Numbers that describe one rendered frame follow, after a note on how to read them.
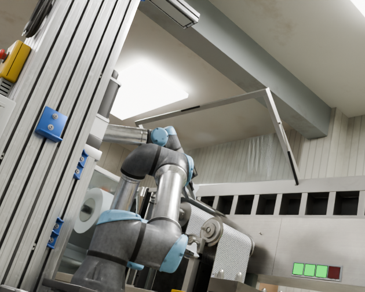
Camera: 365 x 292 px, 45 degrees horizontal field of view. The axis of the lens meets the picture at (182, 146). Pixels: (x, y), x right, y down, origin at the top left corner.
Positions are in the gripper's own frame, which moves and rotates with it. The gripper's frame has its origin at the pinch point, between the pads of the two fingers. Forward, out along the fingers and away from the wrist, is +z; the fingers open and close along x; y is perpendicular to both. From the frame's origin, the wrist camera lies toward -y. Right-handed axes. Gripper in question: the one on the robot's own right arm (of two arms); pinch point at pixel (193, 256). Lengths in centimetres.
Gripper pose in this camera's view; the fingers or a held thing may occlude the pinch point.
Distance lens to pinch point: 200.1
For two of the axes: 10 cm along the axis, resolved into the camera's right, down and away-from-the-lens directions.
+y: 2.5, -8.9, 3.8
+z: 6.8, 4.4, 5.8
